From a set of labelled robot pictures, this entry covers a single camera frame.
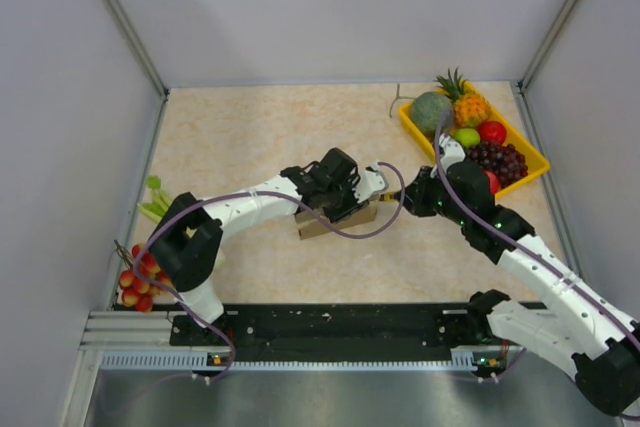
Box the red lychee bunch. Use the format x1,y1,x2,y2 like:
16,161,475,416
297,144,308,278
114,241,173,313

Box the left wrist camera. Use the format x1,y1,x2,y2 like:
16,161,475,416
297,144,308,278
353,162,389,203

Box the purple grape bunch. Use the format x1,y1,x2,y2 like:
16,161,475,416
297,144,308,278
466,141,529,188

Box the white slotted cable duct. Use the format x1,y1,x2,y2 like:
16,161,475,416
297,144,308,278
100,350,498,372

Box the green celery stalk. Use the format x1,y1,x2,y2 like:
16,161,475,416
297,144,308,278
133,175,174,255

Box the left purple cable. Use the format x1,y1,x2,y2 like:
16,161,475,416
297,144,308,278
142,160,405,381

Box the red apple front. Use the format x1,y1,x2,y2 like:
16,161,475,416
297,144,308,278
484,170,501,195

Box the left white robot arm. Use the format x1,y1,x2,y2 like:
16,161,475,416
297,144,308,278
149,148,388,344

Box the yellow plastic tray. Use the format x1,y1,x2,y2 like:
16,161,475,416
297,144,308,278
390,82,551,199

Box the pineapple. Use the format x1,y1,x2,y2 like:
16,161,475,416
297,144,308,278
436,68,491,128

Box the red apple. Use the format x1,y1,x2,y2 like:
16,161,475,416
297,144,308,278
484,170,501,195
477,120,508,145

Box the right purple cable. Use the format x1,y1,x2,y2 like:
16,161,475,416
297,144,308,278
432,111,640,421

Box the yellow utility knife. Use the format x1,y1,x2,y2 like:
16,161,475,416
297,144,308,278
378,190,404,204

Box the purple cable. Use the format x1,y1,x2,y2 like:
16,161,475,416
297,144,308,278
432,111,640,421
142,160,405,381

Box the green melon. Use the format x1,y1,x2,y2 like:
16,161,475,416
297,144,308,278
409,92,454,137

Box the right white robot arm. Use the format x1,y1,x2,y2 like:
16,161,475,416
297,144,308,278
394,161,639,417

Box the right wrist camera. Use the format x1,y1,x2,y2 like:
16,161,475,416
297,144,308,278
438,134,466,171

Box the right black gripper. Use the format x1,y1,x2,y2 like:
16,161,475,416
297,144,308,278
396,167,469,227

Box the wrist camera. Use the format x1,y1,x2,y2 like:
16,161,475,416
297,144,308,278
353,162,389,203
438,134,466,171

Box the light green lime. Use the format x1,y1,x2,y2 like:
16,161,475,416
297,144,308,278
454,128,481,149

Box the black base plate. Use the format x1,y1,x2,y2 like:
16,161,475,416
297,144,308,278
168,301,531,362

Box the brown cardboard express box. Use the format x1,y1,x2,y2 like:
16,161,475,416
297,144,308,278
294,202,378,240

